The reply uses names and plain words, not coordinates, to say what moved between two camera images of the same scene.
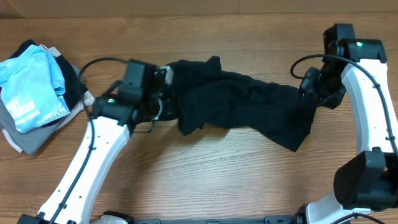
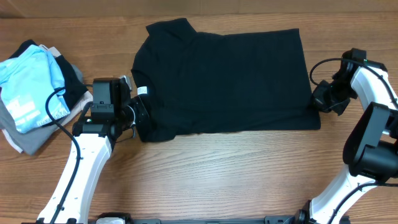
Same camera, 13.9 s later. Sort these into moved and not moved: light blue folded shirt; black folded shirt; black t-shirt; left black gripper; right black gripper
Moved: black t-shirt; left black gripper; right black gripper
Not moved: light blue folded shirt; black folded shirt
